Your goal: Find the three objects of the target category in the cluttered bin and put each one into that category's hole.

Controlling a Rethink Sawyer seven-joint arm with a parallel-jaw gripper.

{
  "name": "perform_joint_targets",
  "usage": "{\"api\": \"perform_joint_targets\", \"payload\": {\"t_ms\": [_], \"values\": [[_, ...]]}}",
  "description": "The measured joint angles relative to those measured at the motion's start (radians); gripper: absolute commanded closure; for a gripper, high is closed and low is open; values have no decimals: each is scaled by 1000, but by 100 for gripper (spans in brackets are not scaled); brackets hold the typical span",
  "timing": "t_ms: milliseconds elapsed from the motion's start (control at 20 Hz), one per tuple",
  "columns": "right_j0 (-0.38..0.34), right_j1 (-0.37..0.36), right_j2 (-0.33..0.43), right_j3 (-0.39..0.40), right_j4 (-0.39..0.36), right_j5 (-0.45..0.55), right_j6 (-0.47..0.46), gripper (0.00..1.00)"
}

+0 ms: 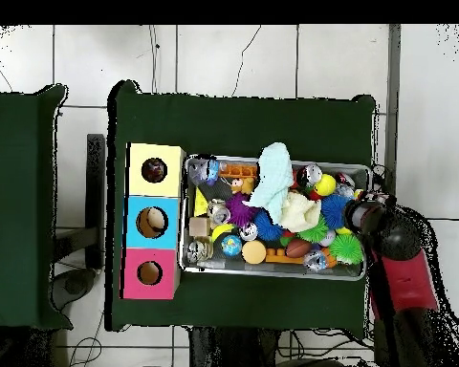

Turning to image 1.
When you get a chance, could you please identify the yellow tennis ball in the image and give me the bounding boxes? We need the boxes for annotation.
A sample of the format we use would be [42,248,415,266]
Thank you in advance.
[314,173,338,197]

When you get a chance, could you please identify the tan round object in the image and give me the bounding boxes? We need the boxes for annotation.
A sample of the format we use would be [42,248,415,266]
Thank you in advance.
[144,207,165,230]

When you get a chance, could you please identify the tan foam disc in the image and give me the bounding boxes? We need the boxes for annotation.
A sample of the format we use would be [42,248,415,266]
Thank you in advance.
[241,239,268,266]

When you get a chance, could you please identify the wooden box with three holes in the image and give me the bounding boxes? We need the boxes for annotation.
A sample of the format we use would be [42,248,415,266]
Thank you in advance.
[120,142,186,301]

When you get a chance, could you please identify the cream waffle cloth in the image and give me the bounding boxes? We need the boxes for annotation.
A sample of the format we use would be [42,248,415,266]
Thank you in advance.
[280,190,322,233]

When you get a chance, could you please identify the blue globe print ball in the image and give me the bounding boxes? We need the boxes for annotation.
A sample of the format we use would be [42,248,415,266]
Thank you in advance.
[220,233,244,257]

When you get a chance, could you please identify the printed silver drink can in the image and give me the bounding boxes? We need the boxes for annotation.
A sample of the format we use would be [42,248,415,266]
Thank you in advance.
[207,199,231,226]

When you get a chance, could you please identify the mint green waffle cloth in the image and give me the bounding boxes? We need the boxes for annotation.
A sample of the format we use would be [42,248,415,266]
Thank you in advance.
[246,141,294,226]

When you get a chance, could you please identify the shallow wire mesh bin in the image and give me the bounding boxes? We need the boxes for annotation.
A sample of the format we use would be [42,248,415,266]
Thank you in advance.
[177,153,372,282]

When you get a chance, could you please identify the blue spiky rubber ball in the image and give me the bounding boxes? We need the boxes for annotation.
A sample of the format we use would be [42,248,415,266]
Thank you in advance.
[320,193,349,230]

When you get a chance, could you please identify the purple spiky monster toy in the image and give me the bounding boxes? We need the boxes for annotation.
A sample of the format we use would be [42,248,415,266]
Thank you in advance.
[225,191,259,228]

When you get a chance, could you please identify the crushed bottle with blue label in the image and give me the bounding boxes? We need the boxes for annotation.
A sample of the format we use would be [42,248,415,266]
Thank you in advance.
[187,157,221,187]

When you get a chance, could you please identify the dark green tablecloth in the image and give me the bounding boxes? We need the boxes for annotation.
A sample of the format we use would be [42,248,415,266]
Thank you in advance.
[104,79,378,333]
[0,83,74,332]

